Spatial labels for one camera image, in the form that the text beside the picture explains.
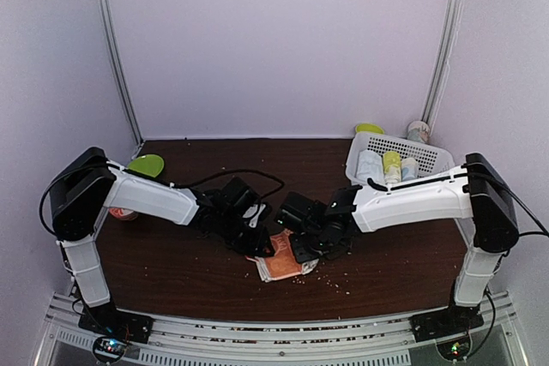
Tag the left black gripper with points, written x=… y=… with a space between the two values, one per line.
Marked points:
x=256 y=248

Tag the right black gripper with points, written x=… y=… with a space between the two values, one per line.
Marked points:
x=304 y=255

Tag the orange patterned towel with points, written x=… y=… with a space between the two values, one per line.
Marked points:
x=283 y=264

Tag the blue polka dot towel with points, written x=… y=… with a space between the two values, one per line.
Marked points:
x=409 y=169

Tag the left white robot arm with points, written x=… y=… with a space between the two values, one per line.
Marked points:
x=92 y=183

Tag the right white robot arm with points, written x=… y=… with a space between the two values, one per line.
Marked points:
x=473 y=191

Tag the white rolled towel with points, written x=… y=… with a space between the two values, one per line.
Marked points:
x=370 y=166

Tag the green plate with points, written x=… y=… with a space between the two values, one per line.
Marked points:
x=150 y=165

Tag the green rolled towel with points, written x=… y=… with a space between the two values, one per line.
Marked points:
x=392 y=167

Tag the orange patterned bowl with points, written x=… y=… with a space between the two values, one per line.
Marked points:
x=123 y=214

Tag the small green bowl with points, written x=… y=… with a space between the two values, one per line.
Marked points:
x=369 y=128

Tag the white plastic basket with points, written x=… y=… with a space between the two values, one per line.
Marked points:
x=431 y=160

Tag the patterned paper cup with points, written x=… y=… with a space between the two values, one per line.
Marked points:
x=418 y=131

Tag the front metal rail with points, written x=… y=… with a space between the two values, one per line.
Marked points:
x=382 y=340

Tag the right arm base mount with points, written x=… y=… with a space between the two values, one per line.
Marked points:
x=450 y=328

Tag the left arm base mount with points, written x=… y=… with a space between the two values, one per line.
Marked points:
x=117 y=330

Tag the left aluminium frame post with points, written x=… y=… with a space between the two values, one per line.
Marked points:
x=118 y=71

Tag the aluminium frame post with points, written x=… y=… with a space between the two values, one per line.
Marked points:
x=118 y=71
x=440 y=72

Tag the right aluminium frame post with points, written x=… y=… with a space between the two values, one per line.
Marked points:
x=440 y=72

